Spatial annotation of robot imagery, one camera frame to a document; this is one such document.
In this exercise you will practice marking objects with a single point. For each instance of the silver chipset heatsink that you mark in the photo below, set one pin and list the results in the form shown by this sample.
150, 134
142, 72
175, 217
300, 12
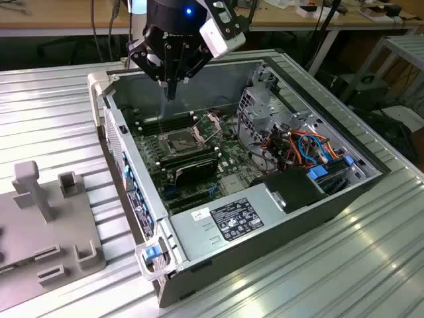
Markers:
232, 183

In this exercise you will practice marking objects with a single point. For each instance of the grey open PC case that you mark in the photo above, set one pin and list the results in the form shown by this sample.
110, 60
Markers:
265, 261

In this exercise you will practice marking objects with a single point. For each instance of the silver drive cage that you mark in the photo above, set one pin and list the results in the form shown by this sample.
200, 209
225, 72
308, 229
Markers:
261, 111

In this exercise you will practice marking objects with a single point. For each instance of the grey parts rack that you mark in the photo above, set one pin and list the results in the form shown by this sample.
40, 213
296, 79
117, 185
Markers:
66, 228

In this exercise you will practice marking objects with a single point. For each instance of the white cardboard box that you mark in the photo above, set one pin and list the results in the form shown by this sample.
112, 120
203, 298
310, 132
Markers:
306, 12

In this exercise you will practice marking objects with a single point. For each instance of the blue disk carrier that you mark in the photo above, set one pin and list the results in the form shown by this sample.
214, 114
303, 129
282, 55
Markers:
317, 173

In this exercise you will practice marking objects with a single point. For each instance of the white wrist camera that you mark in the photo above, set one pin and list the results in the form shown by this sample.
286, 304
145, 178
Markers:
220, 39

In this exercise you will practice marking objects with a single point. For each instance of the black mesh panel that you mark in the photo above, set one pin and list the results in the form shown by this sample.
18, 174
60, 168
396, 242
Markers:
394, 132

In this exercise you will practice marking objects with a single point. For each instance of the green motherboard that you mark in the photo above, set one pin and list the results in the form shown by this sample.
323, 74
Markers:
233, 155

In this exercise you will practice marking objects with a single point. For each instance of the silver power supply unit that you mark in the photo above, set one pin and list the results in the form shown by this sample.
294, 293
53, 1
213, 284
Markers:
198, 240

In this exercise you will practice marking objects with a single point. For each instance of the wooden desk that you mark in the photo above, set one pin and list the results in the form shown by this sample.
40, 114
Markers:
351, 22

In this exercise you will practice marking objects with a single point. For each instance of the black camera bracket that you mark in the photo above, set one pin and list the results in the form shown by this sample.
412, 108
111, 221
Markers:
240, 28

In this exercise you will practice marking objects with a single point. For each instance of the black graphics card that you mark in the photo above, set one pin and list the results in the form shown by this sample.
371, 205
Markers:
195, 173

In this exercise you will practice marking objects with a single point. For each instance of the brown cardboard box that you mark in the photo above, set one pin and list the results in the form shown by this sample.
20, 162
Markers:
371, 13

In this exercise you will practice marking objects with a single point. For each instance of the black power adapter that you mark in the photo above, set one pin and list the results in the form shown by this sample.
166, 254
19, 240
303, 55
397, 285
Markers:
394, 10

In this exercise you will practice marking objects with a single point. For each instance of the small blue clip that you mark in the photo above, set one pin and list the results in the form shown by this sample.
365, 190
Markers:
348, 160

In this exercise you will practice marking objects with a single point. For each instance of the blue case latch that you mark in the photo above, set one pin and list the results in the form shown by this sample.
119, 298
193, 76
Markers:
149, 253

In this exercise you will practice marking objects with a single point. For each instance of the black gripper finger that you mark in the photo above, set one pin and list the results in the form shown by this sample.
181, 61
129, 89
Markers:
195, 58
142, 56

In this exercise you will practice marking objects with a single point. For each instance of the thin metal locking lever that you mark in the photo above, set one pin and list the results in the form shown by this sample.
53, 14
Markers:
161, 129

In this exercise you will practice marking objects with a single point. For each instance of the blue card retainer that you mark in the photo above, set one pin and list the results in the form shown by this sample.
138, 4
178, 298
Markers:
126, 172

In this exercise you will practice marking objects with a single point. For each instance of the CPU socket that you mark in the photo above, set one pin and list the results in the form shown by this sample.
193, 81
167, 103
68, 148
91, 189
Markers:
181, 143

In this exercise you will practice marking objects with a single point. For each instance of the grey metal frame table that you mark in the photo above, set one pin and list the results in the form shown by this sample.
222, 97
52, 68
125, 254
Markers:
410, 49

